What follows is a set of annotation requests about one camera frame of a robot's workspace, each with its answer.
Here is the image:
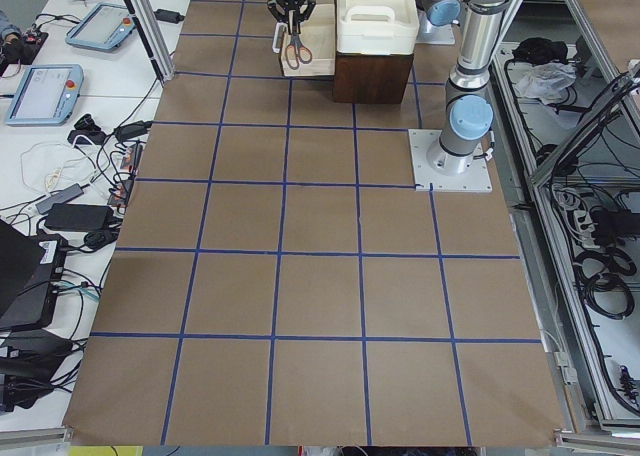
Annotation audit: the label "cream plastic tray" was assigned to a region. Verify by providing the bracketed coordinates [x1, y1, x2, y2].
[336, 0, 419, 56]

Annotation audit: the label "wooden drawer with white handle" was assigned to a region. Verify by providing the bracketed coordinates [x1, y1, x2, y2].
[272, 4, 336, 77]

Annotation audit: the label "dark brown wooden cabinet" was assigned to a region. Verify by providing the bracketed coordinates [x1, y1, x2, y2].
[333, 52, 414, 104]

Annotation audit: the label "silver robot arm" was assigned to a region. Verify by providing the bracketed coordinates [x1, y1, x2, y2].
[267, 0, 521, 97]
[417, 0, 462, 27]

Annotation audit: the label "orange grey handled scissors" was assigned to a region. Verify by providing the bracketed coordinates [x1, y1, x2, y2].
[284, 28, 313, 70]

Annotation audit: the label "black power adapter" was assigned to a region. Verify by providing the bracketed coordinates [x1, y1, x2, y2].
[154, 9, 185, 24]

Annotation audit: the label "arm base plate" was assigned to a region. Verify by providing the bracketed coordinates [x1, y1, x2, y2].
[408, 129, 493, 193]
[416, 19, 455, 46]

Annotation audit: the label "aluminium frame post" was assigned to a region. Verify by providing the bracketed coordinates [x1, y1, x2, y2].
[123, 0, 175, 85]

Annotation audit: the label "blue grey teach pendant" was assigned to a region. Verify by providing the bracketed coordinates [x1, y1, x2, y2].
[5, 64, 84, 127]
[65, 3, 135, 52]

